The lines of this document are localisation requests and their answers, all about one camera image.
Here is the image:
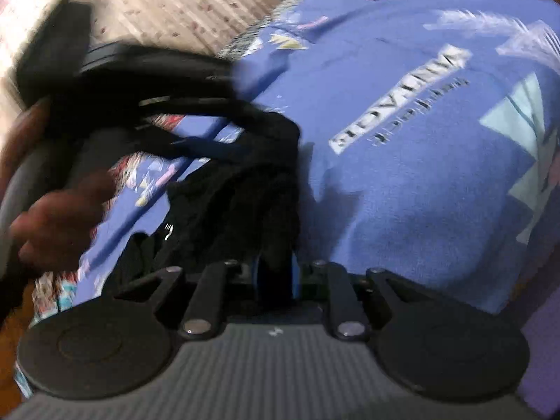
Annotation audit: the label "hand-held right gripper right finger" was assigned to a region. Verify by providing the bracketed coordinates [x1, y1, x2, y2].
[289, 254, 421, 340]

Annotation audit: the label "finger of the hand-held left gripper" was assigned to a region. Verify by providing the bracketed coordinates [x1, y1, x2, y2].
[139, 95, 303, 149]
[131, 126, 250, 163]

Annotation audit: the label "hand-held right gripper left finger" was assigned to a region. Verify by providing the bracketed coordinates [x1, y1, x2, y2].
[114, 255, 281, 338]

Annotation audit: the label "black pants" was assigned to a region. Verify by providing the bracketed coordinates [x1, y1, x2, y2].
[116, 111, 303, 287]

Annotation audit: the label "person's left hand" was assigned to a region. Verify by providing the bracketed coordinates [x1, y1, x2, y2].
[0, 98, 121, 274]

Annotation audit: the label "red patterned cloth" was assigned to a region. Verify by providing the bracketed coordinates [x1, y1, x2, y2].
[109, 114, 187, 193]

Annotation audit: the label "blue printed bedsheet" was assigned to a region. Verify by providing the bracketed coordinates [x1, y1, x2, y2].
[13, 0, 560, 403]

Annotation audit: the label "teal patterned cloth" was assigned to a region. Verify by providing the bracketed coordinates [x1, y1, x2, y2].
[28, 270, 83, 328]

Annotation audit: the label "purple cloth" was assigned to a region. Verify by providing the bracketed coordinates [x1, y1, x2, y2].
[514, 302, 560, 420]

